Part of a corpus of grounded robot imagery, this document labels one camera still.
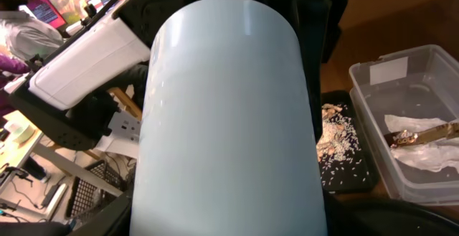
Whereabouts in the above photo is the clear plastic bin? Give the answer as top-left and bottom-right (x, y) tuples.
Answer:
(349, 44), (458, 206)

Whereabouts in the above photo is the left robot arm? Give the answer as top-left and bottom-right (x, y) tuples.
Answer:
(10, 0), (348, 151)

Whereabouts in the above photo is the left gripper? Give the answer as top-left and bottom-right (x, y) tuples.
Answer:
(195, 0), (349, 143)

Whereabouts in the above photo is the food scraps and rice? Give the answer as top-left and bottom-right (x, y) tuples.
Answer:
(316, 103), (370, 193)

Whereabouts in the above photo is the black wire basket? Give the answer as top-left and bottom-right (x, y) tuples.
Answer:
(65, 160), (126, 221)

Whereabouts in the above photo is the white napkin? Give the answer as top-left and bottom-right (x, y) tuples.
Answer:
(384, 115), (458, 172)

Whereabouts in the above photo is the round black serving tray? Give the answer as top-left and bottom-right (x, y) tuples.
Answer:
(323, 191), (458, 236)

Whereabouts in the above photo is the seated person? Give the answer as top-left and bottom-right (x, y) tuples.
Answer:
(0, 0), (65, 117)

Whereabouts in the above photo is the black rectangular tray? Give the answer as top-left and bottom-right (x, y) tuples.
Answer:
(316, 90), (378, 194)

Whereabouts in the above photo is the wooden desk with clutter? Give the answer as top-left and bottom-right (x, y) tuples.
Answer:
(1, 110), (43, 193)

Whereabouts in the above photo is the laptop with pink screen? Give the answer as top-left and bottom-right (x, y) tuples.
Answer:
(19, 0), (67, 29)

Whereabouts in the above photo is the grey plate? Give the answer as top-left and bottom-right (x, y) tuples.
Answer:
(128, 0), (329, 236)

